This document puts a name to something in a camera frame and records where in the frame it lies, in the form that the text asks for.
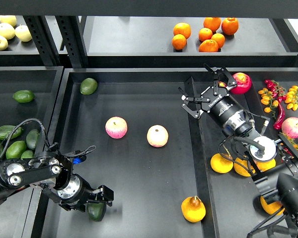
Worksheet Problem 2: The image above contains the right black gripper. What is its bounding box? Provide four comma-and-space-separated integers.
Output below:
178, 63, 253, 136

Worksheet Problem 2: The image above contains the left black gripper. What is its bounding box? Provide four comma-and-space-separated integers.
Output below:
57, 175, 114, 213

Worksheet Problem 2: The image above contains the dark green avocado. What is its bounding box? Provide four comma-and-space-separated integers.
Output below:
87, 203, 106, 222
26, 129, 40, 150

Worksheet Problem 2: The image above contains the yellow pear under right arm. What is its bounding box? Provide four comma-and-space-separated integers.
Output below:
260, 196, 282, 215

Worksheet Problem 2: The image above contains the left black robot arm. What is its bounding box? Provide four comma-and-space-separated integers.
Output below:
0, 118, 114, 212

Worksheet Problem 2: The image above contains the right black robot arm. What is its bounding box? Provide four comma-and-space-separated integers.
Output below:
181, 66, 298, 238

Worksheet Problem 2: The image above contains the green avocado lower cluster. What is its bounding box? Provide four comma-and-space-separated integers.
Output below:
20, 150, 34, 160

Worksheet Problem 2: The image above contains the green avocado cluster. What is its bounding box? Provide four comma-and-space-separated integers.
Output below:
5, 140, 27, 159
20, 150, 34, 160

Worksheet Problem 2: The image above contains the dark green avocado upright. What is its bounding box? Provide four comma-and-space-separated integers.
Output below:
26, 129, 40, 150

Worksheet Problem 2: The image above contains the green avocado middle cluster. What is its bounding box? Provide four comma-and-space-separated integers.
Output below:
5, 140, 27, 159

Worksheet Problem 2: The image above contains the green avocado top of tray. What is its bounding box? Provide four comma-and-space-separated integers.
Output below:
80, 78, 98, 95

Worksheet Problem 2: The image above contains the green avocado left tray top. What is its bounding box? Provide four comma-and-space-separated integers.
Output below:
12, 90, 35, 103

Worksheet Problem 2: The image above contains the pale yellow pear right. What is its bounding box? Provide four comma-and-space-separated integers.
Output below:
15, 25, 32, 42

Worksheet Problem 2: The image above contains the dark red small apple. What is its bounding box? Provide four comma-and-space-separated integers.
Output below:
219, 81, 227, 88

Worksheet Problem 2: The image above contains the red apple right tray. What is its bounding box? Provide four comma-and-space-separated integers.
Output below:
230, 72, 252, 95

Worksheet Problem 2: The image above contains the orange cherry tomato cluster left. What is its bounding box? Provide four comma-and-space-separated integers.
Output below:
258, 88, 279, 113

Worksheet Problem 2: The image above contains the orange cherry tomato cluster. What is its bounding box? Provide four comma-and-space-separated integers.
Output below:
258, 88, 279, 113
285, 85, 298, 111

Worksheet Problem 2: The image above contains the orange on shelf front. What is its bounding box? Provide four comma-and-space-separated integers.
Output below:
198, 39, 219, 52

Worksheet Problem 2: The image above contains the orange on shelf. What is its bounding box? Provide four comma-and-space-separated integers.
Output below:
172, 34, 187, 50
211, 33, 225, 49
221, 17, 239, 36
198, 39, 219, 52
198, 28, 213, 42
203, 17, 221, 32
173, 22, 191, 39

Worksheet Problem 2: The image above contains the orange on shelf right center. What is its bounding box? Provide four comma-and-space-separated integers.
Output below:
211, 33, 225, 49

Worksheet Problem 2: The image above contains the red cherry tomato cluster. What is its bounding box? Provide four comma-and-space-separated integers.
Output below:
264, 79, 286, 102

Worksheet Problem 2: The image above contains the pale pink apple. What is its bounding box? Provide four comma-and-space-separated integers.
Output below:
147, 125, 169, 148

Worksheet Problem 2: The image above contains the orange on shelf lower left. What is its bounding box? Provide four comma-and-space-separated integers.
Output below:
172, 34, 187, 50

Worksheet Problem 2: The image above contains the red chili pepper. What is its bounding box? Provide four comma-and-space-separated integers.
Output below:
273, 100, 285, 130

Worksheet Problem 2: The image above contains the orange on shelf top right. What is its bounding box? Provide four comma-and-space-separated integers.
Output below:
221, 17, 239, 36

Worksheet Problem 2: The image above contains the orange on shelf far left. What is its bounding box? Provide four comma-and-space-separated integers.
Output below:
173, 22, 191, 39

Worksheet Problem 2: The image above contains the pink red apple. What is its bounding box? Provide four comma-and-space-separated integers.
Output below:
105, 117, 128, 139

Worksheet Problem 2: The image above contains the orange cherry tomato cluster right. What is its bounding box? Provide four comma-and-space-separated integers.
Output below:
285, 85, 298, 111

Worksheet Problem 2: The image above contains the black center tray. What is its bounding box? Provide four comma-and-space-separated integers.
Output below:
31, 68, 267, 238

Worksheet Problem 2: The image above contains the pink apple far right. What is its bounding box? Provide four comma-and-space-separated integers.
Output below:
281, 117, 298, 138

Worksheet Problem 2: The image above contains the black shelf rack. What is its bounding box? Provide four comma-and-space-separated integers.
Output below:
0, 0, 298, 68

